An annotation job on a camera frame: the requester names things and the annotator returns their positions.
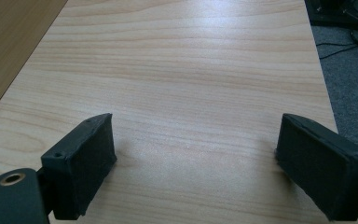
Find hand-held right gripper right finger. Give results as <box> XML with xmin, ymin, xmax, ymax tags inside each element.
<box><xmin>274</xmin><ymin>113</ymin><xmax>358</xmax><ymax>222</ymax></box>

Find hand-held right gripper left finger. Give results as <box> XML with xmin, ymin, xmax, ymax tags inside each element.
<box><xmin>40</xmin><ymin>112</ymin><xmax>117</xmax><ymax>221</ymax></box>

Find brown wooden board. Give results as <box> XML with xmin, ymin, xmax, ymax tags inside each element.
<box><xmin>0</xmin><ymin>0</ymin><xmax>69</xmax><ymax>120</ymax></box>

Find black equipment base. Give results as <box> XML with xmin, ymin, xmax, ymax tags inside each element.
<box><xmin>304</xmin><ymin>0</ymin><xmax>358</xmax><ymax>28</ymax></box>

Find thin black cable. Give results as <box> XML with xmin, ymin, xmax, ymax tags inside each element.
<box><xmin>315</xmin><ymin>41</ymin><xmax>358</xmax><ymax>61</ymax></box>

